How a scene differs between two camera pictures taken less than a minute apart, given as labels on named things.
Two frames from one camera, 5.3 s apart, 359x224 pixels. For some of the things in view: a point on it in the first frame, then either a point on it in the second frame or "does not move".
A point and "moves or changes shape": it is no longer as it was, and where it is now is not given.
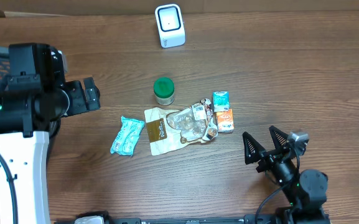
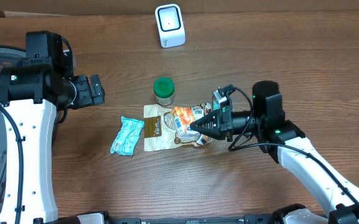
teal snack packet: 127,137 does not move
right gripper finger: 279,137 to 208,126
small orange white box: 225,122 moves or changes shape
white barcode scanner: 171,25 does not move
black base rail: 282,216 does not move
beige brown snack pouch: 170,131 moves or changes shape
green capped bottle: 164,91 does not move
